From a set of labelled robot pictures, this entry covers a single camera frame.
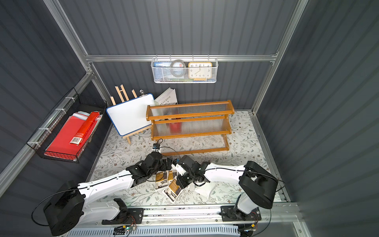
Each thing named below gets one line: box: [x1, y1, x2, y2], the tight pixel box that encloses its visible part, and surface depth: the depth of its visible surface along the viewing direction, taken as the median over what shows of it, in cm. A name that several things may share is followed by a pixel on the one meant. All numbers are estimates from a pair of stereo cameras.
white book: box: [153, 86, 179, 107], surface depth 98 cm
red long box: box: [69, 111, 101, 146], surface depth 74 cm
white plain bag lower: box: [194, 181, 218, 199], surface depth 82 cm
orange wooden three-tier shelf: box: [146, 99, 235, 156], surface depth 98 cm
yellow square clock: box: [188, 61, 213, 79], surface depth 90 cm
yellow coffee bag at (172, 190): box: [162, 175, 184, 202], surface depth 81 cm
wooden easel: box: [110, 84, 152, 145], surface depth 91 cm
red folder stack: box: [43, 111, 103, 160], surface depth 72 cm
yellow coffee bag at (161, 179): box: [155, 170, 169, 190], surface depth 84 cm
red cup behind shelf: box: [169, 117, 182, 134], surface depth 108 cm
